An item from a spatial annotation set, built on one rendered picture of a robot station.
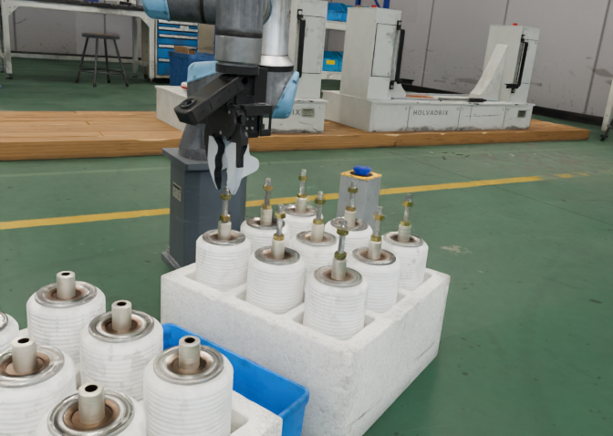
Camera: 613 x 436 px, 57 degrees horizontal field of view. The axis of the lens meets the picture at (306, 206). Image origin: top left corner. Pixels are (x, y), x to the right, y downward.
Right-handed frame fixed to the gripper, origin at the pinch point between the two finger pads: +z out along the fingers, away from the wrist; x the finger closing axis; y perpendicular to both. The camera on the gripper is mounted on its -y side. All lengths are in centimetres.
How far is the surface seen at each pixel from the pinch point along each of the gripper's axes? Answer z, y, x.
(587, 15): -68, 555, 132
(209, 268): 13.9, -3.6, -1.8
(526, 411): 35, 33, -46
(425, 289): 16.8, 26.4, -26.6
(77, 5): -37, 204, 482
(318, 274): 9.5, 2.5, -21.2
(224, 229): 7.8, 0.1, -0.9
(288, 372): 24.0, -3.5, -22.0
